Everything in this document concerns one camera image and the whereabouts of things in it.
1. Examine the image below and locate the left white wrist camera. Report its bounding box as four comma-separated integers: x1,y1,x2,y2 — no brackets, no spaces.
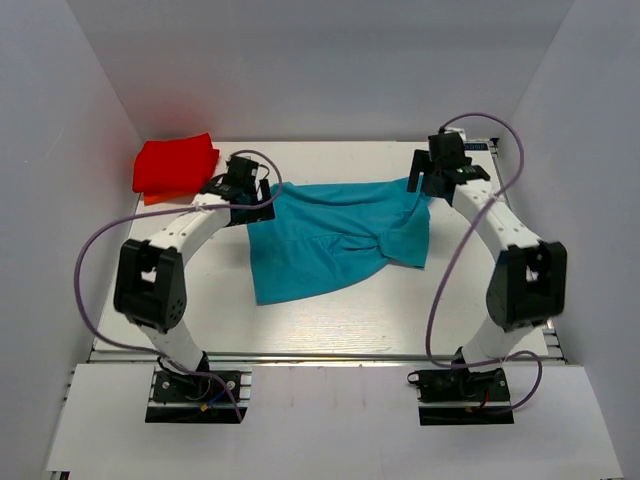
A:
252,164,268,176

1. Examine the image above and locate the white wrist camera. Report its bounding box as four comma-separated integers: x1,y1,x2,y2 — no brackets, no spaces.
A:
252,164,268,176
438,126,467,140

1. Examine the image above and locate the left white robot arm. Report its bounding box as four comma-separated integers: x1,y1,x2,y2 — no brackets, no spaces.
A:
114,149,275,399

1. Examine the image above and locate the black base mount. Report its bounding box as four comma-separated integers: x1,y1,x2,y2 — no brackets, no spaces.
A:
145,369,251,425
407,368,514,426

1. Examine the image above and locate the red folded t-shirt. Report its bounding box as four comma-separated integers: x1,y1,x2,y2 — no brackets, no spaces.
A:
132,133,220,194

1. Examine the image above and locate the orange folded t-shirt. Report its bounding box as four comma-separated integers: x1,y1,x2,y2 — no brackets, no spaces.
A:
142,191,195,206

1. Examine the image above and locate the teal t-shirt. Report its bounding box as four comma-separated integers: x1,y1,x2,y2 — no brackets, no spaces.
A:
247,178,431,305

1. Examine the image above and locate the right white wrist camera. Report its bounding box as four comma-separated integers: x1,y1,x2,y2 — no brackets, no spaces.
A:
438,126,467,140

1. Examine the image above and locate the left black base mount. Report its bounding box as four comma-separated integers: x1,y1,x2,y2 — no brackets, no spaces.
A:
145,369,251,425

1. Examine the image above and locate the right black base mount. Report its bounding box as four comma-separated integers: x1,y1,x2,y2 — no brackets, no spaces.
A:
407,368,514,426

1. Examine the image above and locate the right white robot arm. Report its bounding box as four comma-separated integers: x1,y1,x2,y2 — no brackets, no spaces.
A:
407,129,568,399

